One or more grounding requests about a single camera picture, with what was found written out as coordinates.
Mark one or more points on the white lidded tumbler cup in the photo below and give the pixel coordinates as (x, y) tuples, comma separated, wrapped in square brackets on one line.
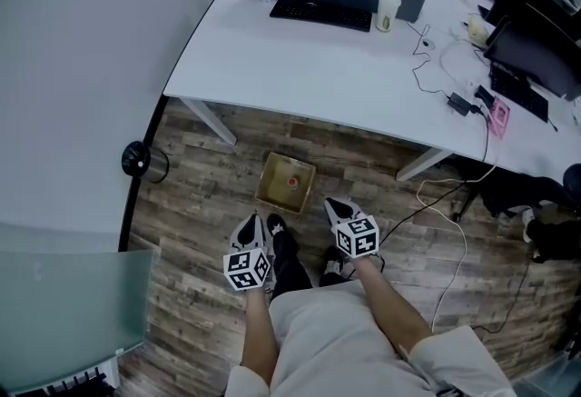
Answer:
[(388, 11)]

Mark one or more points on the person's left forearm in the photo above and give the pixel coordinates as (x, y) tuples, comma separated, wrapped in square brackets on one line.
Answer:
[(259, 331)]

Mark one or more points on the brown cardboard box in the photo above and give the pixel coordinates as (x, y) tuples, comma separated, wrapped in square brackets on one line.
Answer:
[(279, 188)]

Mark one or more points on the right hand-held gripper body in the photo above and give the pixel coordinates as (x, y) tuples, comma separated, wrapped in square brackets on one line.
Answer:
[(358, 236)]

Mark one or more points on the steel trash can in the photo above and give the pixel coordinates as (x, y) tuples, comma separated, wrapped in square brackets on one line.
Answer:
[(145, 161)]

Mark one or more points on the person's light grey shirt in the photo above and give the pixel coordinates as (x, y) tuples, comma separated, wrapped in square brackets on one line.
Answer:
[(327, 340)]

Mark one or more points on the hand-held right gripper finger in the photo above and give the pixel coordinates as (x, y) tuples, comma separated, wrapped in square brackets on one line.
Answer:
[(347, 210), (335, 217)]

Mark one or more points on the person's black left shoe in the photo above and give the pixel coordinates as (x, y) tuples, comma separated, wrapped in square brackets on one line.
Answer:
[(276, 225)]

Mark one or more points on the black power adapter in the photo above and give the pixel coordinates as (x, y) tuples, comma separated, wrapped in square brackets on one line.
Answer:
[(459, 103)]

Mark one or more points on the black office chair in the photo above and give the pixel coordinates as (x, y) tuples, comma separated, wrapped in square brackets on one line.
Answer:
[(522, 191)]

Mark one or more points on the plastic bottle with red cap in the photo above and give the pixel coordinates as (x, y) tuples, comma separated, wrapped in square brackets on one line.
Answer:
[(292, 181)]

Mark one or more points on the frosted glass panel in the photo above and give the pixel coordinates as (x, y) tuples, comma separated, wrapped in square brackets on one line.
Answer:
[(68, 318)]

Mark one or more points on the black keyboard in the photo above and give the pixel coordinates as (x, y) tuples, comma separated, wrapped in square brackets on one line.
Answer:
[(519, 93), (322, 14)]

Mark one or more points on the person's right forearm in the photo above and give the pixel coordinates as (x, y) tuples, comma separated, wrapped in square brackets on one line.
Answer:
[(390, 309)]

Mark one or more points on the beige tissue pack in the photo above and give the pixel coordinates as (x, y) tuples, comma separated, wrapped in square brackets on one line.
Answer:
[(479, 29)]

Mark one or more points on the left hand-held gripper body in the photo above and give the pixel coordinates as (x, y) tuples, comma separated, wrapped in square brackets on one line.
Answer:
[(247, 270)]

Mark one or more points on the person's black trousers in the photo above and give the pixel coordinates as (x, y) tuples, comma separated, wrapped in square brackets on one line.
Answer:
[(290, 263)]

